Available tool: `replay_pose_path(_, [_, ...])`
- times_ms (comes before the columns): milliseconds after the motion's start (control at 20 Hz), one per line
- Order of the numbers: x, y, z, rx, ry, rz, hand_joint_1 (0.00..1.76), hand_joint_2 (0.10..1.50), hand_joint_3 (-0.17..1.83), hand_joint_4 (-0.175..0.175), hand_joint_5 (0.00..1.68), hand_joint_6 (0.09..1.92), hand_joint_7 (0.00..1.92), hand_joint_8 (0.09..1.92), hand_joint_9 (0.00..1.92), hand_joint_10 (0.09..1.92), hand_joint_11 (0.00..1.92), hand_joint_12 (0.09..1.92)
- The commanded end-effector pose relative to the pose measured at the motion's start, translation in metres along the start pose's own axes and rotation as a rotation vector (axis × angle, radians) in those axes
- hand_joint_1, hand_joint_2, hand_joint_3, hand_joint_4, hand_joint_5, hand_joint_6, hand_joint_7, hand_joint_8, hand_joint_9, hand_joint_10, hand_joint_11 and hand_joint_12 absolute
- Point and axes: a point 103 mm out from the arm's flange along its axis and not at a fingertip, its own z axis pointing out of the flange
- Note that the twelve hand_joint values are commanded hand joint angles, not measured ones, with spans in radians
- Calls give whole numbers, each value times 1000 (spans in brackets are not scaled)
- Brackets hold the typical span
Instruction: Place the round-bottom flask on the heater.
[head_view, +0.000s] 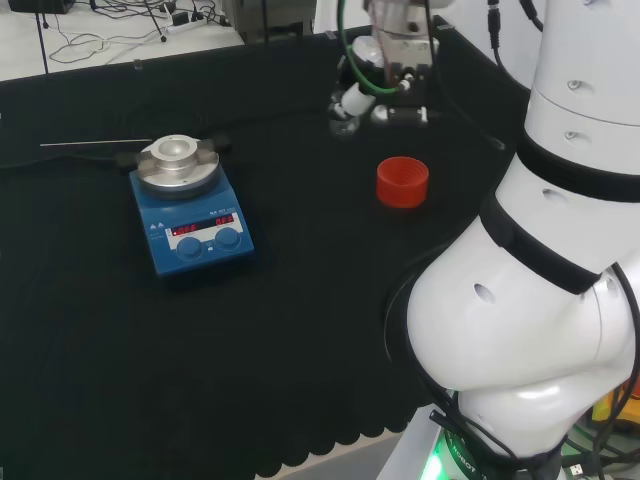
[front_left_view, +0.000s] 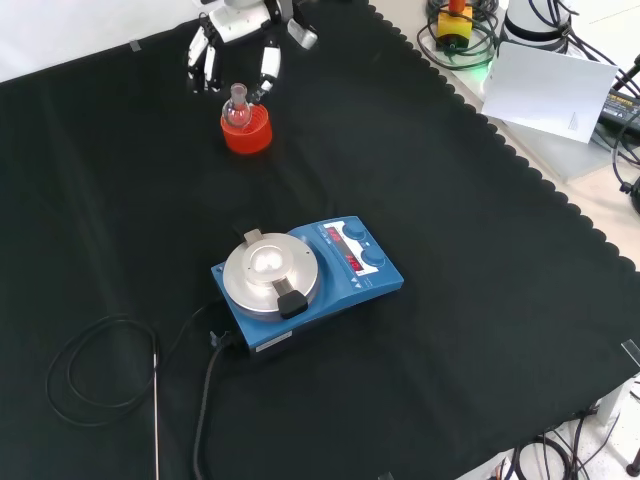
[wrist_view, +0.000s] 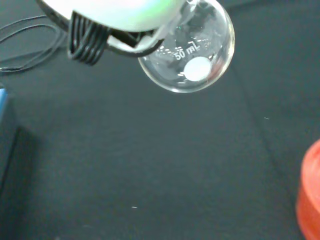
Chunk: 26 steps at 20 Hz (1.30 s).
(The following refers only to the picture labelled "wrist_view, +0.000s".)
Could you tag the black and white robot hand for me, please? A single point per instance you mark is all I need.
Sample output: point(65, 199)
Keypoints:
point(120, 15)

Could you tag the heater with blue base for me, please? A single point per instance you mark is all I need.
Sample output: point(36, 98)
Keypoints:
point(2, 102)

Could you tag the red round plastic object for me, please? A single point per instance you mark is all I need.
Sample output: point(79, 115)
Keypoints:
point(310, 195)

